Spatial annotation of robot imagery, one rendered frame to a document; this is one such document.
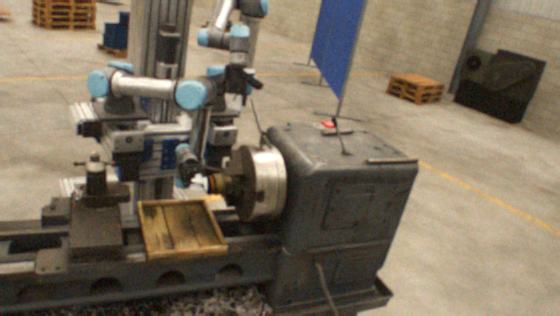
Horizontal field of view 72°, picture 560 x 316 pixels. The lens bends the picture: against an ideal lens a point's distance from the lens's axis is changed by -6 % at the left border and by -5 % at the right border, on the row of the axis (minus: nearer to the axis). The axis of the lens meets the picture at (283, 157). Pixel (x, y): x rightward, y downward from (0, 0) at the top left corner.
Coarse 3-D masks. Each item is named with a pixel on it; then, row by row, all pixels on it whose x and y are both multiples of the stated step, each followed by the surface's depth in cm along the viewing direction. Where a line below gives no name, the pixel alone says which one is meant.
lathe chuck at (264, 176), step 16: (256, 144) 168; (256, 160) 155; (272, 160) 158; (240, 176) 170; (256, 176) 153; (272, 176) 155; (272, 192) 155; (240, 208) 169; (256, 208) 155; (272, 208) 158
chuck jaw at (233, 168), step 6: (234, 150) 166; (240, 150) 167; (234, 156) 165; (240, 156) 167; (228, 162) 164; (234, 162) 165; (240, 162) 166; (222, 168) 164; (228, 168) 163; (234, 168) 164; (240, 168) 165; (228, 174) 163; (234, 174) 164; (240, 174) 165
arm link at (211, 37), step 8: (224, 0) 186; (232, 0) 189; (216, 8) 181; (224, 8) 181; (232, 8) 190; (216, 16) 176; (224, 16) 178; (208, 24) 173; (216, 24) 172; (224, 24) 176; (200, 32) 167; (208, 32) 167; (216, 32) 168; (224, 32) 169; (200, 40) 167; (208, 40) 167; (216, 40) 167; (216, 48) 170
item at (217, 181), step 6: (216, 174) 161; (222, 174) 160; (210, 180) 157; (216, 180) 158; (222, 180) 159; (228, 180) 161; (210, 186) 157; (216, 186) 157; (222, 186) 158; (210, 192) 158; (216, 192) 158; (222, 192) 159
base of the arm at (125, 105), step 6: (126, 96) 186; (132, 96) 190; (108, 102) 185; (114, 102) 184; (120, 102) 185; (126, 102) 186; (132, 102) 190; (108, 108) 185; (114, 108) 185; (120, 108) 185; (126, 108) 187; (132, 108) 190; (120, 114) 186; (126, 114) 188
